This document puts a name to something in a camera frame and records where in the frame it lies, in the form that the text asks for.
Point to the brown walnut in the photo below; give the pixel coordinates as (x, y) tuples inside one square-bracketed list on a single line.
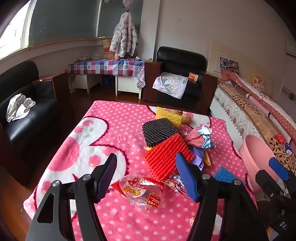
[(186, 118), (174, 112)]

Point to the bed with white mattress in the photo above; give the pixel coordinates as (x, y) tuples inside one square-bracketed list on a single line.
[(231, 104)]

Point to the yellow foam net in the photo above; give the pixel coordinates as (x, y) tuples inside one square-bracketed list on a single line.
[(165, 115)]

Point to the colourful patterned pillow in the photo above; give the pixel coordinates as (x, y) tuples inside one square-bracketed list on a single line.
[(229, 64)]

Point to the clear plastic bag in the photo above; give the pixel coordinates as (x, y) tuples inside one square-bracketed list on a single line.
[(96, 55)]

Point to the purple wrapper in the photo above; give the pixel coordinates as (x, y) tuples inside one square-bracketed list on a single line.
[(198, 156)]

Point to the wooden side table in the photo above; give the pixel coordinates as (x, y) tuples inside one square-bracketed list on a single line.
[(60, 85)]

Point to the small pale container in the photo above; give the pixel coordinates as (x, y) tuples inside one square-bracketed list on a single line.
[(84, 58)]

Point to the blue storage box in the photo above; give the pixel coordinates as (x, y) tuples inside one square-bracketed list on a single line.
[(108, 81)]

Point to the blue foam net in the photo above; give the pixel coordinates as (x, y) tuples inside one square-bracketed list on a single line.
[(225, 175)]

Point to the red foam net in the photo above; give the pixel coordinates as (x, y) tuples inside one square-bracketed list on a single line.
[(164, 155)]

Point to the crumpled pink foil wrapper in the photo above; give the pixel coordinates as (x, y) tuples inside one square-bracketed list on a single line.
[(192, 138)]

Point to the red packet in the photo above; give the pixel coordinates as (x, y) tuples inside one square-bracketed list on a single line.
[(280, 139)]

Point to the brown floral bed sheet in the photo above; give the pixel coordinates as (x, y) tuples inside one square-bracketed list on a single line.
[(249, 106)]

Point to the orange box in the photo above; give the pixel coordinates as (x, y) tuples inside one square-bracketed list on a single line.
[(193, 76)]

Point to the white wardrobe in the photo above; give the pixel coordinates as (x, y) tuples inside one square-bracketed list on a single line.
[(289, 78)]

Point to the white desk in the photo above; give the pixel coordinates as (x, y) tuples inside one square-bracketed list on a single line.
[(127, 84)]

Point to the white crumpled cloth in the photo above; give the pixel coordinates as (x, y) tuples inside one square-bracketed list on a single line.
[(18, 106)]

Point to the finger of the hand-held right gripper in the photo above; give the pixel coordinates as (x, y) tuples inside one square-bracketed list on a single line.
[(276, 165), (263, 179)]

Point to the clear wrapper with red label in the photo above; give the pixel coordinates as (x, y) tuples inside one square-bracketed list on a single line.
[(138, 187)]

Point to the brown paper bag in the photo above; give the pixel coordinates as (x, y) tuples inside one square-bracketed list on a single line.
[(106, 49)]

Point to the pink dotted blanket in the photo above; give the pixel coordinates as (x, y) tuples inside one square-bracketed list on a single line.
[(115, 129)]

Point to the pink plastic bin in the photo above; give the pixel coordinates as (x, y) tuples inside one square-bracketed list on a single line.
[(249, 157)]

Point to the blue white printed wrapper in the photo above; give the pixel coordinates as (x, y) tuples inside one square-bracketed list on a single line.
[(206, 136)]

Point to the pink dotted rolled quilt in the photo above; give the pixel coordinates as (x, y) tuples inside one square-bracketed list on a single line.
[(266, 102)]

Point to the blue packet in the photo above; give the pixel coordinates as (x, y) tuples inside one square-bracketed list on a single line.
[(288, 147)]

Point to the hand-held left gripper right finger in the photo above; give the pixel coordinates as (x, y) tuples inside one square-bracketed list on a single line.
[(187, 178)]

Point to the small red white wrapper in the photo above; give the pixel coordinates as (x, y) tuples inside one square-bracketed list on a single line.
[(192, 220)]

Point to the black leather armchair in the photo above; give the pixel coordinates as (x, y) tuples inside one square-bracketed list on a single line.
[(180, 58)]

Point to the dark wooden cabinet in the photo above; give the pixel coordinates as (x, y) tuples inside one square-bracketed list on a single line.
[(150, 78)]

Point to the black leather sofa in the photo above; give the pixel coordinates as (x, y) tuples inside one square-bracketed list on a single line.
[(34, 120)]

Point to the black foam net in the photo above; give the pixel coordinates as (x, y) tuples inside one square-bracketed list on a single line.
[(159, 132)]

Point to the yellow floral cushion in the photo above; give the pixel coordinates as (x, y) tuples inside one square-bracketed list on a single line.
[(258, 83)]

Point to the plaid-cloth table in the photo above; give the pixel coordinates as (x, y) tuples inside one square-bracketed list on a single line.
[(104, 67)]

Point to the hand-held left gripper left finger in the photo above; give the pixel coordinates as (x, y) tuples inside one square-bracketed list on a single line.
[(106, 178)]

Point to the white floral cloth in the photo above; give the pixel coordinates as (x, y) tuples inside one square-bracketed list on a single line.
[(171, 84)]

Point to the pastel puffer jacket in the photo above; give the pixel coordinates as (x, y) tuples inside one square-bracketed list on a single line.
[(122, 34)]

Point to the large window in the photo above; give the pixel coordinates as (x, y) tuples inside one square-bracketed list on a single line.
[(64, 20)]

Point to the dark wooden nightstand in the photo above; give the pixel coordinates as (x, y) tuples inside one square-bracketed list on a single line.
[(208, 92)]

